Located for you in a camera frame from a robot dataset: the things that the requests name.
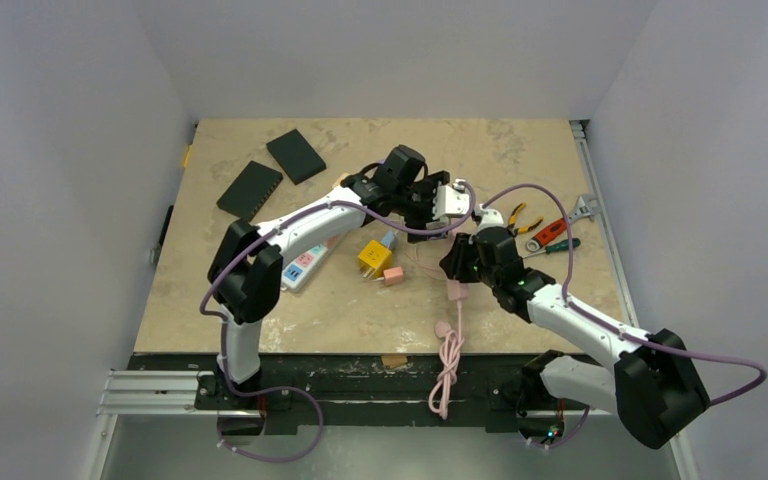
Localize black ribbed box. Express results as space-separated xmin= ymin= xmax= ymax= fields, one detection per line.
xmin=216 ymin=161 xmax=283 ymax=221

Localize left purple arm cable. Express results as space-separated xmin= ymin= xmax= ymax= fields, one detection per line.
xmin=199 ymin=182 xmax=478 ymax=463

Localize small pink cube charger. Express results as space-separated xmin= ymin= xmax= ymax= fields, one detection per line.
xmin=382 ymin=267 xmax=405 ymax=287

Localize red handled adjustable wrench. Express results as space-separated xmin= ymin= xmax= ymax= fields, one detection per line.
xmin=525 ymin=194 xmax=602 ymax=253

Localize pink cable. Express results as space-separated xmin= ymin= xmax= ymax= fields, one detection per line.
xmin=427 ymin=298 xmax=466 ymax=422

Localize green handled screwdriver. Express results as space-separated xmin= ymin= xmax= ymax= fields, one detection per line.
xmin=522 ymin=237 xmax=581 ymax=259

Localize blue cube charger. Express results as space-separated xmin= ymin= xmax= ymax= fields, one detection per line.
xmin=380 ymin=231 xmax=398 ymax=252

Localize thin white cable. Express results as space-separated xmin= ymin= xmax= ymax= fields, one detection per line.
xmin=405 ymin=241 xmax=448 ymax=281

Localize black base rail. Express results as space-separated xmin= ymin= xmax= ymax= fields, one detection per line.
xmin=102 ymin=353 xmax=680 ymax=439

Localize yellow handled pliers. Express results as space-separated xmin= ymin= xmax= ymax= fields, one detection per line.
xmin=507 ymin=202 xmax=546 ymax=237

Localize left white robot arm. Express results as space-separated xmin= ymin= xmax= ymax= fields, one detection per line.
xmin=200 ymin=145 xmax=451 ymax=409

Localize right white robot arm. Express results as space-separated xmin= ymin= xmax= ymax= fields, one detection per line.
xmin=439 ymin=227 xmax=712 ymax=449

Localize yellow cube charger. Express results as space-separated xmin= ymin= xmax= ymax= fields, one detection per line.
xmin=356 ymin=240 xmax=392 ymax=279

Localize white power strip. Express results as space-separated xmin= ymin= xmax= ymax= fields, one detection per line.
xmin=281 ymin=235 xmax=343 ymax=293

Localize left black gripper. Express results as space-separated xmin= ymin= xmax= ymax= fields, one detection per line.
xmin=392 ymin=174 xmax=448 ymax=242

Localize pink power strip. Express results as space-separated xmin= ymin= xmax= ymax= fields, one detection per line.
xmin=446 ymin=280 xmax=469 ymax=302

